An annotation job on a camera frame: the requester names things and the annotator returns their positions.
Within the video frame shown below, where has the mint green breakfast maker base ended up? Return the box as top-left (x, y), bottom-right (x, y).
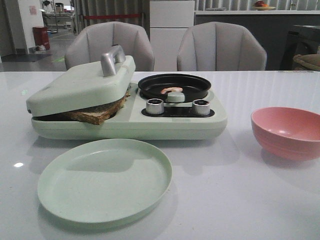
top-left (31, 82), bottom-right (228, 140)

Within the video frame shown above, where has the right silver control knob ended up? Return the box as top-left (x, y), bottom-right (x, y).
top-left (191, 99), bottom-right (211, 116)

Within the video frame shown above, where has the left silver control knob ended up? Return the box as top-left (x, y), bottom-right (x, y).
top-left (145, 98), bottom-right (165, 115)

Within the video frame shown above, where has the dark grey kitchen counter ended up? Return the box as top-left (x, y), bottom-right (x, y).
top-left (190, 10), bottom-right (320, 71)

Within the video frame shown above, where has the silver control knob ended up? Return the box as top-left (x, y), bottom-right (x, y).
top-left (191, 99), bottom-right (211, 116)
top-left (145, 98), bottom-right (165, 115)

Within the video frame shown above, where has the pink bowl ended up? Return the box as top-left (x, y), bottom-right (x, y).
top-left (251, 107), bottom-right (320, 161)

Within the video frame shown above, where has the bread slice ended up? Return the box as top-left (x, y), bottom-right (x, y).
top-left (35, 99), bottom-right (125, 125)
top-left (120, 90), bottom-right (131, 108)

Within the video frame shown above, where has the red barrier tape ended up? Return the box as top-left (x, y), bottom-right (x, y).
top-left (82, 13), bottom-right (143, 20)

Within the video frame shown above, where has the mint green plate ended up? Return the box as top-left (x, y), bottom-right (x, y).
top-left (37, 139), bottom-right (172, 226)

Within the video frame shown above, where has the red bin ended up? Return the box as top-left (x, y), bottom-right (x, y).
top-left (32, 26), bottom-right (50, 50)

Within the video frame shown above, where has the white refrigerator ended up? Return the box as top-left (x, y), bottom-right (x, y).
top-left (149, 0), bottom-right (195, 72)

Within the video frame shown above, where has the right grey upholstered chair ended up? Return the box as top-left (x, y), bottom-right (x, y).
top-left (177, 21), bottom-right (267, 72)

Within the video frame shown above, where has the black round frying pan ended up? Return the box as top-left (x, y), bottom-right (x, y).
top-left (138, 73), bottom-right (212, 103)

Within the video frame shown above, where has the grey upholstered chair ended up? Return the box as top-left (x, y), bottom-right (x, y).
top-left (64, 21), bottom-right (155, 72)
top-left (177, 21), bottom-right (267, 72)

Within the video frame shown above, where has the fruit plate on counter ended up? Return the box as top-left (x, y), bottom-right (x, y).
top-left (253, 0), bottom-right (276, 11)

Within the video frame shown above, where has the pink shrimp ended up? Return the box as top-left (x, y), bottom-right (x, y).
top-left (160, 86), bottom-right (183, 95)

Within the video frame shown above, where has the left grey upholstered chair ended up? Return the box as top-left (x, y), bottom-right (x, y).
top-left (64, 21), bottom-right (155, 72)

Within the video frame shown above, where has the dark appliance at right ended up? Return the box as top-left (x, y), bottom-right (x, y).
top-left (279, 25), bottom-right (320, 70)

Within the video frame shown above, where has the breakfast maker hinged lid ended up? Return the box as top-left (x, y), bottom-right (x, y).
top-left (26, 55), bottom-right (136, 117)

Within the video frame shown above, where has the beige cushion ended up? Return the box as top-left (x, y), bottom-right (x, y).
top-left (293, 53), bottom-right (320, 72)

